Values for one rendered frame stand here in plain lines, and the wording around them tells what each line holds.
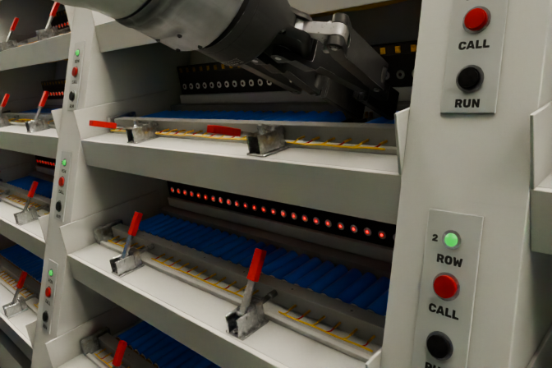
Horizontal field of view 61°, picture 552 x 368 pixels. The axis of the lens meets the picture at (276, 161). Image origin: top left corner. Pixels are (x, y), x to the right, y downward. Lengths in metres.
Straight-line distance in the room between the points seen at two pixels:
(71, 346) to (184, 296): 0.35
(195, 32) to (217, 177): 0.28
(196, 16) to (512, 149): 0.23
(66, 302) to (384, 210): 0.64
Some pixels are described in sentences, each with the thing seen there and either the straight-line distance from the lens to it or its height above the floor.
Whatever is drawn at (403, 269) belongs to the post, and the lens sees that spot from 0.39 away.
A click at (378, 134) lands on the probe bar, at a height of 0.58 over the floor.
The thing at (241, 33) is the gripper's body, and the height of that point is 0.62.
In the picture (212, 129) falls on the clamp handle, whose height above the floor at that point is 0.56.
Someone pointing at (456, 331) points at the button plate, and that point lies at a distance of 0.38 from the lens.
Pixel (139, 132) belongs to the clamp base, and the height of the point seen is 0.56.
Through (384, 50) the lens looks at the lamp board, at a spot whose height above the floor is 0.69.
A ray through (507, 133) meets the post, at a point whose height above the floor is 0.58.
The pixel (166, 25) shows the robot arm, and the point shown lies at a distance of 0.31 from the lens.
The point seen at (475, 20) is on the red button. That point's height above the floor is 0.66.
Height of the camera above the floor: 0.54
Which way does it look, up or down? level
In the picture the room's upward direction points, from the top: 7 degrees clockwise
